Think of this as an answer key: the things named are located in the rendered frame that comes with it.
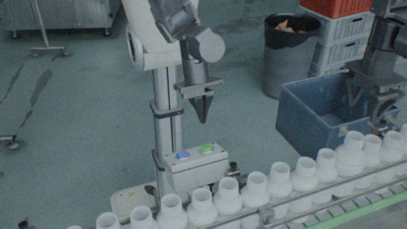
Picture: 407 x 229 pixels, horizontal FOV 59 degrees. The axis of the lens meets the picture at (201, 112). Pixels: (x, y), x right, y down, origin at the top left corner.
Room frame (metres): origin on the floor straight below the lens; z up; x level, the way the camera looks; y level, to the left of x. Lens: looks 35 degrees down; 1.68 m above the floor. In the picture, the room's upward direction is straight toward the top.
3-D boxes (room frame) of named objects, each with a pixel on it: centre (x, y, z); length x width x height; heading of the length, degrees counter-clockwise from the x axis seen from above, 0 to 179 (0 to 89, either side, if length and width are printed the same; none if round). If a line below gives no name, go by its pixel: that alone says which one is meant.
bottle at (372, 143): (0.63, -0.39, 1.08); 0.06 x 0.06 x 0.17
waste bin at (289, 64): (2.75, -0.72, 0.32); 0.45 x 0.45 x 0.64
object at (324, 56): (3.05, -1.19, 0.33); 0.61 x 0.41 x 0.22; 118
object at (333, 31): (3.05, -1.19, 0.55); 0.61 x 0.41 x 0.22; 119
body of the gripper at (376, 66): (0.61, -0.33, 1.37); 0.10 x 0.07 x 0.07; 22
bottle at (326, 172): (0.59, -0.27, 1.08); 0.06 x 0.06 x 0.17
